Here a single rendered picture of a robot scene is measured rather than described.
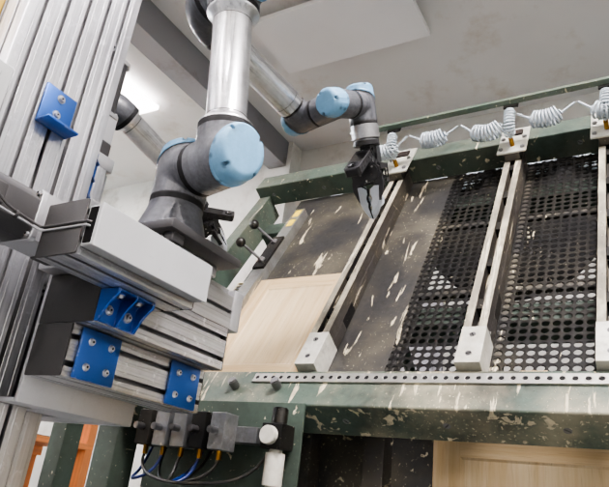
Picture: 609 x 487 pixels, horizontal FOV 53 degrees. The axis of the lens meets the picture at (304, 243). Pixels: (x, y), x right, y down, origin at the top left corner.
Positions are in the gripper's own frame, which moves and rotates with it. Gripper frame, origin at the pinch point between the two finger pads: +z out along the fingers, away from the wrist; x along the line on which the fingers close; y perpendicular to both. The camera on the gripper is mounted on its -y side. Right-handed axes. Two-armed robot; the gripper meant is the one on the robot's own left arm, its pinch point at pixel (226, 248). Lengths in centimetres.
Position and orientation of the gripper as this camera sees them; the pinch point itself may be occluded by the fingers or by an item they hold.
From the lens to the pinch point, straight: 233.9
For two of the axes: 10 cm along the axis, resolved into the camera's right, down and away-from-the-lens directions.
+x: -0.2, 4.9, -8.7
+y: -9.3, 3.0, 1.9
